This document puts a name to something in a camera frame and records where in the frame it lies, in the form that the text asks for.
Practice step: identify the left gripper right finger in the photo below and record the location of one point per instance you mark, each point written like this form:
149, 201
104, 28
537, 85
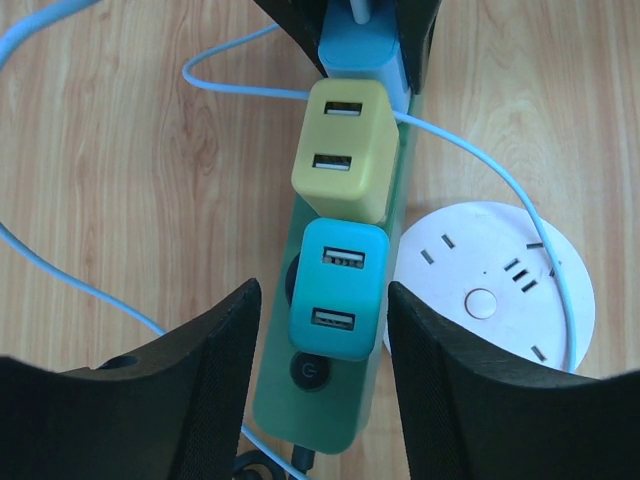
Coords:
471, 410

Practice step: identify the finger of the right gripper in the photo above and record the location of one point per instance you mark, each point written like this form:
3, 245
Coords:
302, 21
416, 24

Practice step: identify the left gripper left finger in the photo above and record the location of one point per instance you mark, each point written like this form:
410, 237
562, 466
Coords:
170, 409

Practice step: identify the blue charger plug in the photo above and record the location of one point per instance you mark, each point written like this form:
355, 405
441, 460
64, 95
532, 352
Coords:
365, 51

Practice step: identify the yellow charger plug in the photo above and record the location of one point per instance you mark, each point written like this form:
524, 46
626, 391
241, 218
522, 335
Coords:
345, 161

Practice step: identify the green power strip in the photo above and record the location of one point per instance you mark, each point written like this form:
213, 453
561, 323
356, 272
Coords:
310, 400

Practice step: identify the pink round power strip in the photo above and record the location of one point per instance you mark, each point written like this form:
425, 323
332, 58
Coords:
482, 265

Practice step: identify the teal charger plug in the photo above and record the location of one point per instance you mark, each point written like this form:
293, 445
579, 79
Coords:
337, 295

